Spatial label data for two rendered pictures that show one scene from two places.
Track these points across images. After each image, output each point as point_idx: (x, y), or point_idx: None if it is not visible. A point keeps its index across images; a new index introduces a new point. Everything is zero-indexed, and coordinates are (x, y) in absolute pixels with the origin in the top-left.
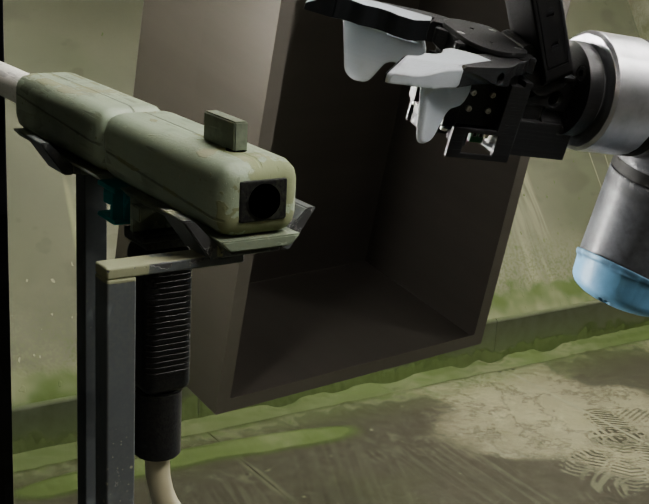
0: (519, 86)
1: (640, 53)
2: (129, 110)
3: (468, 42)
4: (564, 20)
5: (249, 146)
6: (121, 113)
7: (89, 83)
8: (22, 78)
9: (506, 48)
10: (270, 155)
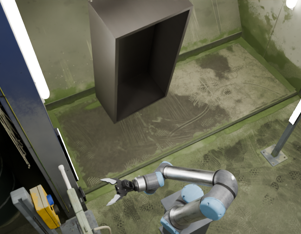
0: (125, 193)
1: (142, 185)
2: (78, 210)
3: (118, 191)
4: (131, 187)
5: (88, 229)
6: (77, 211)
7: (74, 196)
8: (67, 191)
9: (123, 191)
10: (89, 233)
